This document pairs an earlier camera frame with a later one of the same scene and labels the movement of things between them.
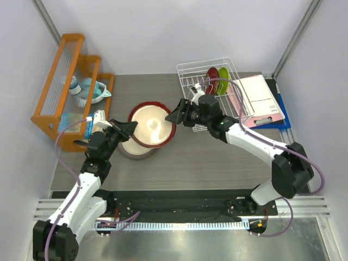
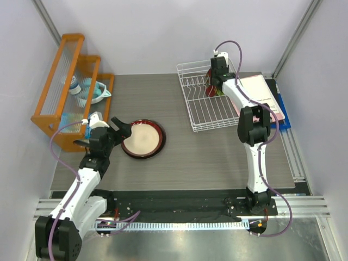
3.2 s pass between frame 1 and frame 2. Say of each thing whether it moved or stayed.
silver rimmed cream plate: moved
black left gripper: stayed
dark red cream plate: moved
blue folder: stayed
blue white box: stayed
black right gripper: moved
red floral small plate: stayed
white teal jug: stayed
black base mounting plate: stayed
